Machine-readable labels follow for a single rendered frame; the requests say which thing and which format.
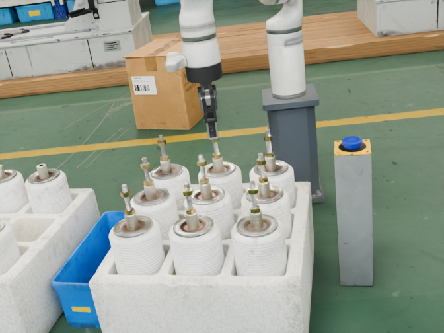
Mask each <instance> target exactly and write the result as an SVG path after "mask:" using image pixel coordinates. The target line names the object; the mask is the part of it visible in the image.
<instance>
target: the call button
mask: <svg viewBox="0 0 444 333"><path fill-rule="evenodd" d="M362 144H363V140H362V138H360V137H357V136H349V137H345V138H343V140H342V145H343V146H344V148H346V149H359V148H360V147H361V145H362Z"/></svg>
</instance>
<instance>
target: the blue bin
mask: <svg viewBox="0 0 444 333"><path fill-rule="evenodd" d="M124 214H125V213H124V211H107V212H105V213H103V214H102V215H101V217H100V218H99V220H98V221H97V222H96V223H95V224H94V226H93V227H92V229H91V230H90V231H89V232H88V233H87V235H86V236H85V238H84V239H83V240H82V241H81V243H80V244H79V245H78V247H77V248H76V249H75V250H74V251H73V253H72V254H71V256H70V257H69V258H68V259H67V261H66V262H65V264H64V265H63V266H62V267H61V268H60V270H59V271H58V272H57V274H56V275H55V276H54V277H53V279H52V281H51V283H52V287H53V288H54V289H55V290H56V292H57V295H58V297H59V300H60V303H61V306H62V308H63V311H64V313H65V317H66V319H67V322H68V324H69V325H70V327H79V328H101V327H100V323H99V319H98V315H97V312H96V308H95V305H94V301H93V296H92V293H91V289H90V286H89V282H90V280H91V278H92V277H93V275H94V274H95V273H96V271H97V269H98V267H99V266H100V264H101V263H102V261H103V260H104V258H105V256H106V255H107V254H108V252H109V250H110V249H111V244H110V239H109V233H110V231H111V229H112V228H113V226H114V225H115V224H116V223H117V222H119V221H121V220H123V219H125V216H124Z"/></svg>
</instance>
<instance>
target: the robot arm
mask: <svg viewBox="0 0 444 333"><path fill-rule="evenodd" d="M259 1H260V2H261V3H263V4H265V5H277V4H282V3H283V8H282V9H281V11H280V12H279V13H278V14H276V15H275V16H273V17H272V18H270V19H268V20H267V21H266V37H267V44H268V58H269V66H270V80H271V88H272V97H273V98H276V99H280V100H289V99H294V98H299V97H302V96H304V95H306V82H305V60H304V50H303V31H302V19H303V0H259ZM180 4H181V10H180V14H179V23H180V32H181V37H182V53H177V52H169V53H168V54H167V55H166V61H165V67H166V71H167V72H173V71H178V70H180V69H182V68H183V67H185V70H186V78H187V80H188V81H189V82H190V83H199V84H200V87H197V90H198V98H199V100H200V106H201V111H202V112H203V113H204V122H205V123H206V126H207V135H208V139H209V140H212V139H218V138H219V135H218V129H217V116H216V110H217V99H216V96H217V90H216V86H215V85H212V84H211V83H212V82H213V81H216V80H218V79H220V78H222V76H223V70H222V64H221V54H220V48H219V42H218V40H217V33H216V27H215V19H214V15H213V0H180Z"/></svg>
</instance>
